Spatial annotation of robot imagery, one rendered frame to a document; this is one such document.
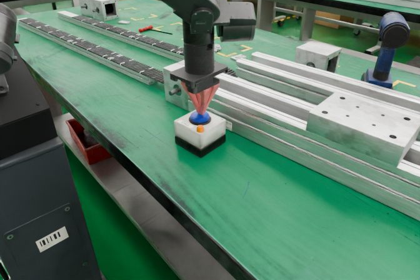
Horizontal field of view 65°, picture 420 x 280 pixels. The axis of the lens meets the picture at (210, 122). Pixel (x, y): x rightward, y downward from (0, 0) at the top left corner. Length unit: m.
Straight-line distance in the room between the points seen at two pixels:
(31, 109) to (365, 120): 0.65
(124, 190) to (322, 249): 1.05
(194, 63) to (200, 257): 0.77
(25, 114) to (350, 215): 0.65
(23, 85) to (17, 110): 0.06
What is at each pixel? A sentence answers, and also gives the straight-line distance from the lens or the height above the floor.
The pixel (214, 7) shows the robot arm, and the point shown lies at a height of 1.09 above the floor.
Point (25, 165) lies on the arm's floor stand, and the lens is 0.80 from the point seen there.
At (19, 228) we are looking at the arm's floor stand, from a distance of 0.89.
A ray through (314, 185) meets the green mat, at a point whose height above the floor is 0.78.
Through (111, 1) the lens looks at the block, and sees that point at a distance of 1.75.
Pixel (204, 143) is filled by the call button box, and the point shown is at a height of 0.81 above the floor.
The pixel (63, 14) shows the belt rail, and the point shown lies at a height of 0.81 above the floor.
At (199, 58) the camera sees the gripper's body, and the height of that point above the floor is 0.99.
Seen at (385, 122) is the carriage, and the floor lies 0.90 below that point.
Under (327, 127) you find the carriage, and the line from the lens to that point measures 0.61.
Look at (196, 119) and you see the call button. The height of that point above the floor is 0.85.
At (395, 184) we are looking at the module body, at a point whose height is 0.83.
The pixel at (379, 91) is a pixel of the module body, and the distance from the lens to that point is 0.85.
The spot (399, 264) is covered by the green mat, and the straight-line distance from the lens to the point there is 0.58.
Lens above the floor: 1.20
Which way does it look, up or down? 32 degrees down
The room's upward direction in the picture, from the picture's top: straight up
